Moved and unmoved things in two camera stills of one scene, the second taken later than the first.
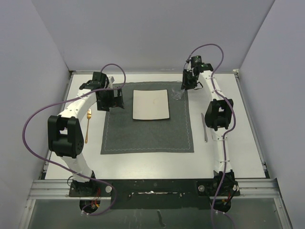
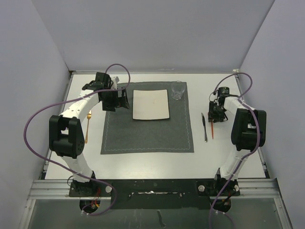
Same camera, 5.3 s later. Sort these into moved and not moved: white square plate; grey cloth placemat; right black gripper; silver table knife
Moved: right black gripper
Not moved: white square plate; silver table knife; grey cloth placemat
